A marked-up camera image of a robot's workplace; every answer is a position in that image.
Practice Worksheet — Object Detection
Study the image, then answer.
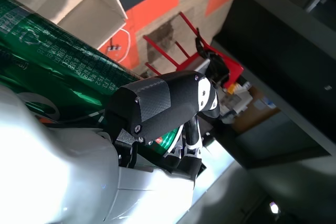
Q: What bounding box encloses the green beverage can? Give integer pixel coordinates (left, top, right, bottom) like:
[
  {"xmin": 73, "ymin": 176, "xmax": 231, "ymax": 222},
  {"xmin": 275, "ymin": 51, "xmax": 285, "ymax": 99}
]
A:
[{"xmin": 0, "ymin": 0, "xmax": 185, "ymax": 158}]

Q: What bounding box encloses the red metal rack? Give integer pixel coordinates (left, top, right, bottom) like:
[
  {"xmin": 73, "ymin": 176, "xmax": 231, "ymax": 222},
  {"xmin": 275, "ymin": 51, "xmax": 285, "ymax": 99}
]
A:
[{"xmin": 143, "ymin": 10, "xmax": 244, "ymax": 89}]

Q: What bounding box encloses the cardboard box with grey tape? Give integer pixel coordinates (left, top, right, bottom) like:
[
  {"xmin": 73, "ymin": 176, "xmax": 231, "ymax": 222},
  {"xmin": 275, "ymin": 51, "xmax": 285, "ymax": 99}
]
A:
[{"xmin": 0, "ymin": 0, "xmax": 129, "ymax": 51}]

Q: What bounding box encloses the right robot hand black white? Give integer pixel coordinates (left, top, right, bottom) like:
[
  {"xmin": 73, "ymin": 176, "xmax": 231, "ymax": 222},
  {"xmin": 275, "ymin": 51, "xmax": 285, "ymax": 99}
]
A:
[{"xmin": 0, "ymin": 70, "xmax": 221, "ymax": 224}]

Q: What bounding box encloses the white cable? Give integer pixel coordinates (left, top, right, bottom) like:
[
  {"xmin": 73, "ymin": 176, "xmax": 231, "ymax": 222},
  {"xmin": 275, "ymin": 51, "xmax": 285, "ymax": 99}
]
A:
[{"xmin": 106, "ymin": 28, "xmax": 132, "ymax": 62}]

